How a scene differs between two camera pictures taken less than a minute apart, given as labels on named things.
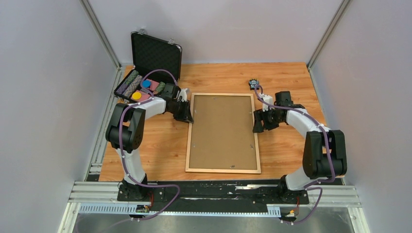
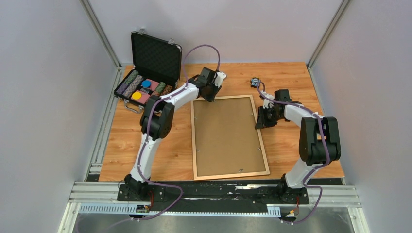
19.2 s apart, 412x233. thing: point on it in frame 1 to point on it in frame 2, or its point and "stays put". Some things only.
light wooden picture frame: x=247 y=171 to x=227 y=176
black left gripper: x=186 y=116 to x=211 y=98
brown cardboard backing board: x=222 y=136 stays put
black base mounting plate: x=213 y=195 stays put
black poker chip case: x=157 y=62 stays put
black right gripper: x=260 y=115 stays put
